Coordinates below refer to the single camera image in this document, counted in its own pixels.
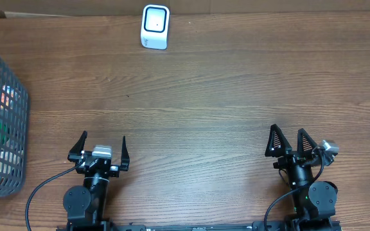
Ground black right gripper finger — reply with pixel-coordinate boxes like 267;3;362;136
297;128;317;157
265;124;292;157

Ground grey plastic mesh basket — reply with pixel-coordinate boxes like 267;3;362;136
0;57;30;198

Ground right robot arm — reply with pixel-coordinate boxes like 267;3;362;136
263;124;342;231

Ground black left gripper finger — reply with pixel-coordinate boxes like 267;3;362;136
68;131;87;157
119;137;130;171

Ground white barcode scanner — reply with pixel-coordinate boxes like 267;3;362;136
140;4;170;50

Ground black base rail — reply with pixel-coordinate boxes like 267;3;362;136
56;221;342;231

